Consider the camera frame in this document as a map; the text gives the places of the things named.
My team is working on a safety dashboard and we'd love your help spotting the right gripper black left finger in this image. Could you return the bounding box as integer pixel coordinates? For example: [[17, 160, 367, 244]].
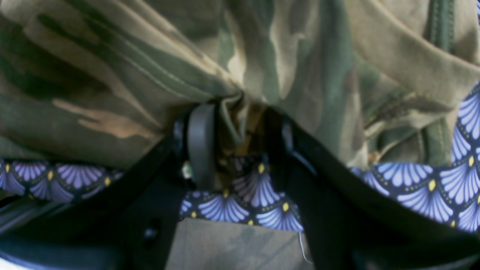
[[1, 104, 218, 270]]

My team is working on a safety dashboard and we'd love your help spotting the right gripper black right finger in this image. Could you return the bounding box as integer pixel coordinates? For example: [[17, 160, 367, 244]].
[[264, 109, 479, 270]]

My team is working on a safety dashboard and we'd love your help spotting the patterned blue tablecloth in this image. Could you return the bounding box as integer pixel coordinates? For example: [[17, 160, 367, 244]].
[[1, 85, 480, 232]]

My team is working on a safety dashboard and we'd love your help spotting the camouflage T-shirt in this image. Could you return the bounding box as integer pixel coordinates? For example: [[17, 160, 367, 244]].
[[0, 0, 480, 270]]

